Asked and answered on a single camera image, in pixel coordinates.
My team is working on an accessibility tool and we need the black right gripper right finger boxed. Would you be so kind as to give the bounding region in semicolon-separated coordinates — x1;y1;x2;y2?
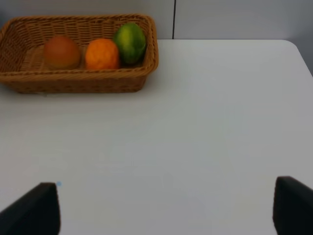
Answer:
272;176;313;235

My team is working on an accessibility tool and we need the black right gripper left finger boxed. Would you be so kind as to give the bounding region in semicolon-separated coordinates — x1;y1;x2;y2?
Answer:
0;183;60;235

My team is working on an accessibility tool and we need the red yellow peach fruit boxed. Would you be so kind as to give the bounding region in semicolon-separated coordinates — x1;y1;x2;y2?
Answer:
43;36;81;70

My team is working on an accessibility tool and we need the orange tangerine fruit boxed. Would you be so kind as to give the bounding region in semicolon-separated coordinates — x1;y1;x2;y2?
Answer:
85;38;120;70

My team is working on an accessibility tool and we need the green mango fruit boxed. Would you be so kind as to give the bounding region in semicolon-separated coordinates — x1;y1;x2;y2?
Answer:
113;23;146;65

